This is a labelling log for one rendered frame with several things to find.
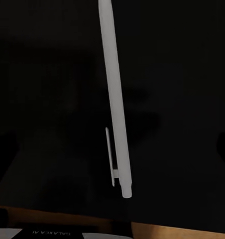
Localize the pen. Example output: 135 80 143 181
99 0 132 198

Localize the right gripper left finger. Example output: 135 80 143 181
0 132 19 181

